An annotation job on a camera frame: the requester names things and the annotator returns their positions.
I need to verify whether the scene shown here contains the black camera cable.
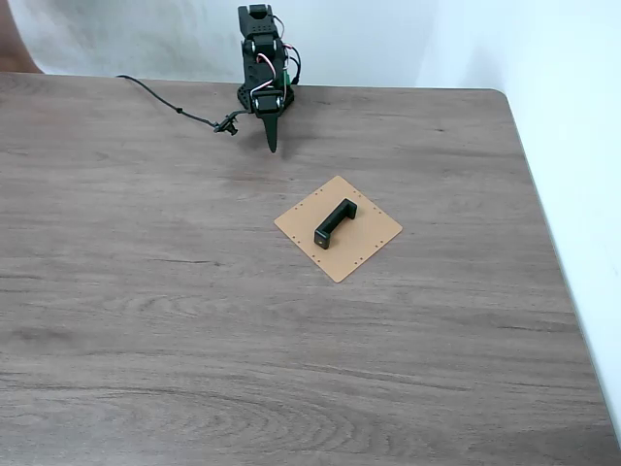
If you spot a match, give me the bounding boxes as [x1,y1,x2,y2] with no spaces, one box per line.
[115,73,219,129]

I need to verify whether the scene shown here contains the small black gripper camera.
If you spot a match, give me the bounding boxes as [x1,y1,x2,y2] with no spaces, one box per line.
[212,113,241,137]

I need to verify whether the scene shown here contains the person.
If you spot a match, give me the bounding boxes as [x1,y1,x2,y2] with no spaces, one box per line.
[0,0,46,75]

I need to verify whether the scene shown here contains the black U-shaped block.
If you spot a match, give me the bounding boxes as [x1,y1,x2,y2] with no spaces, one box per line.
[312,197,360,251]

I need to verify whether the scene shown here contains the tan square board with holes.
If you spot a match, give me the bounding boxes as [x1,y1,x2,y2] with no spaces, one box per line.
[273,175,405,284]

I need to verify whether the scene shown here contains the black base cable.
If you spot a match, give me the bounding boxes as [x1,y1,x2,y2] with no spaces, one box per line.
[284,44,303,86]

